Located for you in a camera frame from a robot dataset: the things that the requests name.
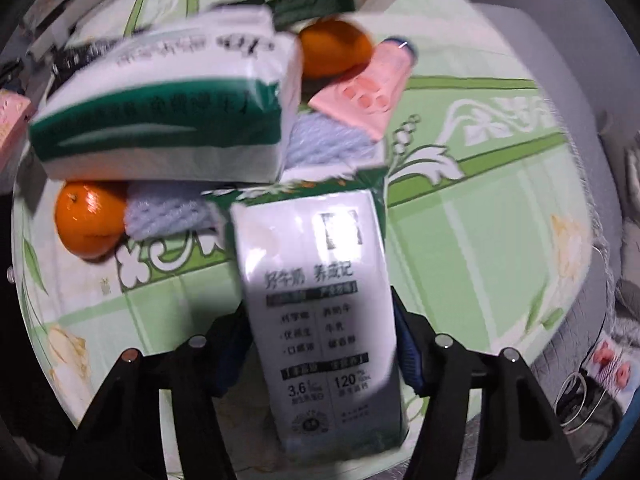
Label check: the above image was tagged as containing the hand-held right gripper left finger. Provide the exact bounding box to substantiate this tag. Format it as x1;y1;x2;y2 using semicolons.
60;304;252;480

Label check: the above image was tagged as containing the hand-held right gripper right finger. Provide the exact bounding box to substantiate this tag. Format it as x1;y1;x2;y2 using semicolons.
390;285;583;480

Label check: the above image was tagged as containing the white milk carton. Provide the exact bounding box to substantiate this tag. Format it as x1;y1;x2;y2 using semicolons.
202;180;407;453

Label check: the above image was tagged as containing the pale blue foam fruit net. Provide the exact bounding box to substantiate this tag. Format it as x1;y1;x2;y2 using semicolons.
285;112;388;173
124;182;226;237

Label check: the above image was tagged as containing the orange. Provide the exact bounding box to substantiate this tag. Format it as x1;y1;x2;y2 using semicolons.
54;181;128;260
298;19;375;79

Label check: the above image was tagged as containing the green floral tablecloth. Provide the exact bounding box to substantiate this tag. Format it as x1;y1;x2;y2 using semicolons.
10;0;608;480

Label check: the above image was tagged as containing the white green tissue pack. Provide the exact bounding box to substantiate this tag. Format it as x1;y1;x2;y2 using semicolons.
27;5;304;183

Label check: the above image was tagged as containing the pink hand cream tube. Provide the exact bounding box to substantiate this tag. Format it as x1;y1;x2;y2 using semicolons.
307;37;418;142

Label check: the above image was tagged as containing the pink box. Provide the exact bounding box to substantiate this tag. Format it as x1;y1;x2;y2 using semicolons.
0;89;33;171

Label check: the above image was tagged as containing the dark green box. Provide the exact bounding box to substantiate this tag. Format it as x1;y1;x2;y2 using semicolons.
270;0;357;31

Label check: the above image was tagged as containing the thin white cable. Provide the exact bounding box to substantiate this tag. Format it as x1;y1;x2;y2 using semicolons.
554;370;612;432

